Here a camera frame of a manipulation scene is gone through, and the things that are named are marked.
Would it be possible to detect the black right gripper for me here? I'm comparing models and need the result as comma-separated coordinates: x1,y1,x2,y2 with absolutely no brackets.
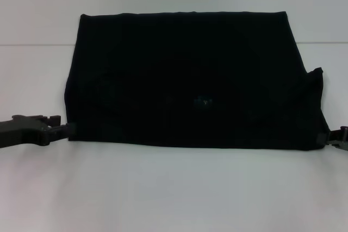
318,125,348,152

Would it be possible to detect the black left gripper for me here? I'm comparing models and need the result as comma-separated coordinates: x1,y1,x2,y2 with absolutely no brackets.
0,114,77,150

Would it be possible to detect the black shirt with FREE print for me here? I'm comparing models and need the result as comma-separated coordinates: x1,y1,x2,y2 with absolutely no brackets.
64,11,326,152

